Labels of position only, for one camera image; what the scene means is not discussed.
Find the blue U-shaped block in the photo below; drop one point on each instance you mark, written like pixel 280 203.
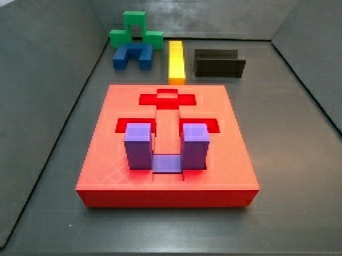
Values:
pixel 133 51

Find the red base block with slots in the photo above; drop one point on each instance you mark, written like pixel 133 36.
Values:
pixel 109 184

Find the green stepped block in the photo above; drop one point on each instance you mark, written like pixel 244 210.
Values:
pixel 135 18

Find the purple U-shaped block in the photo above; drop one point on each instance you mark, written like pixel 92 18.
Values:
pixel 188 159

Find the yellow long bar block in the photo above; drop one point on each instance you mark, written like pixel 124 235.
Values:
pixel 176 70

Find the black angled fixture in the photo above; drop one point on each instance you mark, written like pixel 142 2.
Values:
pixel 218 63

